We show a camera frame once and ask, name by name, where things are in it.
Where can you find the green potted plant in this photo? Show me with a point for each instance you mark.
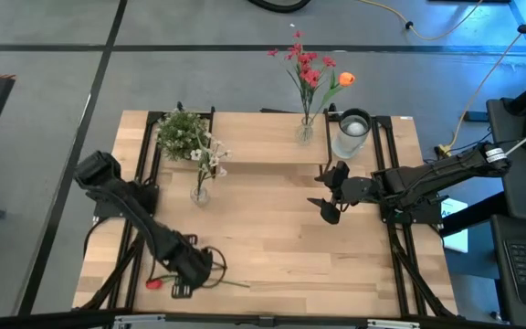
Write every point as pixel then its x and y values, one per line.
pixel 178 134

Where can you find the wooden shelf riser black legs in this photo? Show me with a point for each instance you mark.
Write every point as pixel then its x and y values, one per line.
pixel 267 137

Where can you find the white artificial flower bunch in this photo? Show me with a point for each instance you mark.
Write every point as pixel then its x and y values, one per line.
pixel 208 160

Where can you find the orange artificial tulip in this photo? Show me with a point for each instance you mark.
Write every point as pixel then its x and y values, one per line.
pixel 346 79

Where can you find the large glass jar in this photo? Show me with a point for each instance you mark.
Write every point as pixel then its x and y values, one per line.
pixel 350 134

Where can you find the small round glass vase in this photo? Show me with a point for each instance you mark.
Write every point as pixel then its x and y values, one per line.
pixel 200 196

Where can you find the black desk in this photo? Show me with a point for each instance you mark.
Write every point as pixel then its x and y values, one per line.
pixel 514 201

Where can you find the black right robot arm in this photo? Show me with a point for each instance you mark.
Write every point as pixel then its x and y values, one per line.
pixel 436 176

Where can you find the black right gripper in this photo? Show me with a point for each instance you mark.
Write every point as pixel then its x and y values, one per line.
pixel 356 188

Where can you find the red artificial flower bunch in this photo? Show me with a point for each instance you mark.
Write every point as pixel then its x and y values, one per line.
pixel 311 75

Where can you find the red artificial tulip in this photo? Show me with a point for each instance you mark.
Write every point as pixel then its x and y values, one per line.
pixel 154 284

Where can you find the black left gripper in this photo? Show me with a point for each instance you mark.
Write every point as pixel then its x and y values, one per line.
pixel 192 264

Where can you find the small ribbed glass vase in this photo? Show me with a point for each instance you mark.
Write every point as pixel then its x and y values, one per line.
pixel 304 134

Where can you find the white paper sheet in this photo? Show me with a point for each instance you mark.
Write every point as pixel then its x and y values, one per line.
pixel 455 228

